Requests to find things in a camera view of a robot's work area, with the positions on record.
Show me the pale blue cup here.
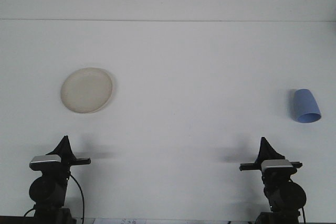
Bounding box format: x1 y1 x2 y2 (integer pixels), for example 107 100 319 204
290 88 322 124

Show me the pale round plate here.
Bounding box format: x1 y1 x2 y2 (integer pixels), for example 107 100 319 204
60 67 114 114

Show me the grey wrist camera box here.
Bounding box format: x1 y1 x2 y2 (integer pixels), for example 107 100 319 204
260 158 295 174
28 155 62 172

